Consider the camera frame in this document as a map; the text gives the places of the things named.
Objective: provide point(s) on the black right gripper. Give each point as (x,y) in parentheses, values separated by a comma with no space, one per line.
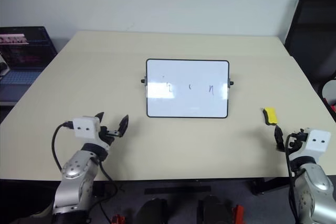
(295,141)

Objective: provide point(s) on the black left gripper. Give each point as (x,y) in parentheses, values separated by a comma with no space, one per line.
(106,134)

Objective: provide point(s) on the yellow and black eraser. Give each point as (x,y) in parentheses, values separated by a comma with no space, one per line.
(270,115)

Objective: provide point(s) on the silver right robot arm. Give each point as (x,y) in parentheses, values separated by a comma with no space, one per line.
(315,190)

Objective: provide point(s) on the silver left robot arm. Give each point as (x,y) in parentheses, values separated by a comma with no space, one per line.
(76,171)

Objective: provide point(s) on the black table foot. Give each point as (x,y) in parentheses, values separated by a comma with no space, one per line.
(265,184)

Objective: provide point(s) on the small red object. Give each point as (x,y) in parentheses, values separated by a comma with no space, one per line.
(333,108)

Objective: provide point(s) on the white round object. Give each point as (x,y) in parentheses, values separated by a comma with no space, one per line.
(330,91)

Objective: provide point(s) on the black-framed tabletop whiteboard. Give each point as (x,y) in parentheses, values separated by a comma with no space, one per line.
(186,90)

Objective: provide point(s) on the red clamp-like part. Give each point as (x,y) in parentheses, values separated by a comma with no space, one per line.
(238,214)
(117,219)

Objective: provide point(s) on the black floor strip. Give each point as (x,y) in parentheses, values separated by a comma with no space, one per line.
(177,190)

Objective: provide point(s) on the large dark rounded shape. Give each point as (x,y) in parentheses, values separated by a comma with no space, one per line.
(214,211)

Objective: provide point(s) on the black office chair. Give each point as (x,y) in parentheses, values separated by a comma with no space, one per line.
(312,37)

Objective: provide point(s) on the open laptop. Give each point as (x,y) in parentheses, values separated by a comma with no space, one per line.
(23,56)

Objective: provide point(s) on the white object beside laptop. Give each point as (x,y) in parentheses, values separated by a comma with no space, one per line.
(3,66)

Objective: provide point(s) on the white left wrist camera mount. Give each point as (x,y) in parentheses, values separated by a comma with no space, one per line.
(85,129)

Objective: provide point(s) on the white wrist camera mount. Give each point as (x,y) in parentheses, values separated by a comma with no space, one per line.
(85,129)
(316,142)

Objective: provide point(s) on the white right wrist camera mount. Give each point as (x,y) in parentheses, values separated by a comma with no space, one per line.
(316,142)

